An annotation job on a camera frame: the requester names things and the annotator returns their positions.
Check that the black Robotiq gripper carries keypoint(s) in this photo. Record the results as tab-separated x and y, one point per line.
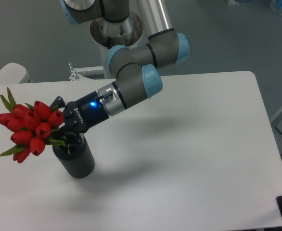
79	116

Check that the red tulip bouquet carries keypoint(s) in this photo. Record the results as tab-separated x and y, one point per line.
31	126

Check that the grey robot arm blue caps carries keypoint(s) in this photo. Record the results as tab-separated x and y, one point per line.
135	53

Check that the dark grey ribbed vase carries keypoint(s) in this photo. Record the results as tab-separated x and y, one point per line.
76	159

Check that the white chair back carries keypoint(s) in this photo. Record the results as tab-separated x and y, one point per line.
14	73

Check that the white robot pedestal with base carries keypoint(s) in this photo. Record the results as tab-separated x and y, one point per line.
106	35

